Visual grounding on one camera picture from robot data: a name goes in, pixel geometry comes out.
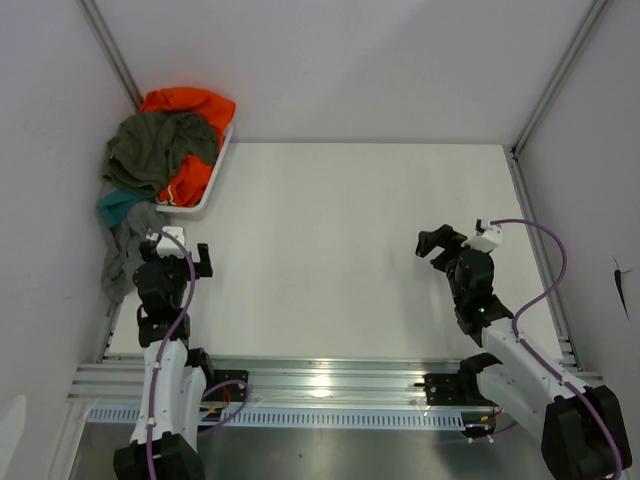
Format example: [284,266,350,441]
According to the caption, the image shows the olive green shorts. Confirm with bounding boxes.
[102,111,220,198]

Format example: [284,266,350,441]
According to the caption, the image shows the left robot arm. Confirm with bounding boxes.
[113,228,217,479]

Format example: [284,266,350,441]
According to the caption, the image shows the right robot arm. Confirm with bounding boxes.
[415,220,633,479]

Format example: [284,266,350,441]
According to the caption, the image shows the grey shorts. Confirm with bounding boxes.
[98,201,167,303]

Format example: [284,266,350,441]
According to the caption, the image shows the teal shorts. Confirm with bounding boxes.
[97,189,146,229]

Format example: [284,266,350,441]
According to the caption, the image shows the orange shorts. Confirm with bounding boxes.
[138,87,236,207]

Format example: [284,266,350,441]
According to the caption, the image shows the white plastic basket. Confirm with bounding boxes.
[156,123,234,218]

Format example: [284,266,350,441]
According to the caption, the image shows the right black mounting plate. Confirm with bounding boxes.
[414,373,493,407]

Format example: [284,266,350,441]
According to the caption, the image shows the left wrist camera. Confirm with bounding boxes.
[152,226,186,258]

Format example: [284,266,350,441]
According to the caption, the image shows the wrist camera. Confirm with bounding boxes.
[462,218,503,253]
[152,226,186,258]

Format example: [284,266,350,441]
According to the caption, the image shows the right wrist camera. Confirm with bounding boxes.
[462,218,503,253]

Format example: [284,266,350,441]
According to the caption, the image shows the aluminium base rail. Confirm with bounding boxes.
[65,355,613,413]

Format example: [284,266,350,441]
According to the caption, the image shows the slotted cable duct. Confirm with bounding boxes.
[87,405,469,430]

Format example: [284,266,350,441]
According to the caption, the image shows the left aluminium corner post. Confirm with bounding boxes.
[77,0,143,110]

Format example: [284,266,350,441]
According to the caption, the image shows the aluminium corner post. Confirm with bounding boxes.
[510,0,614,160]
[77,0,143,110]

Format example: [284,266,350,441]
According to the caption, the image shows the right aluminium corner post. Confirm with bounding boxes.
[510,0,614,160]

